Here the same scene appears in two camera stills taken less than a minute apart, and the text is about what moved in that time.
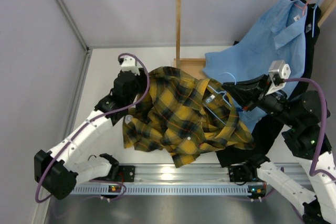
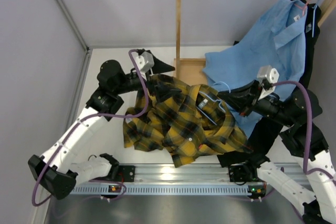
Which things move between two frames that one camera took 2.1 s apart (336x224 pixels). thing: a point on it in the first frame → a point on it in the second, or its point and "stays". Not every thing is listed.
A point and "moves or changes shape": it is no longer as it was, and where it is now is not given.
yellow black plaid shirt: (184, 116) moves or changes shape
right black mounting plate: (243, 173) stays
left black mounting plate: (126, 173) stays
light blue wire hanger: (223, 96) → (214, 99)
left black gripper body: (140, 83) → (149, 84)
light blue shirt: (280, 36) stays
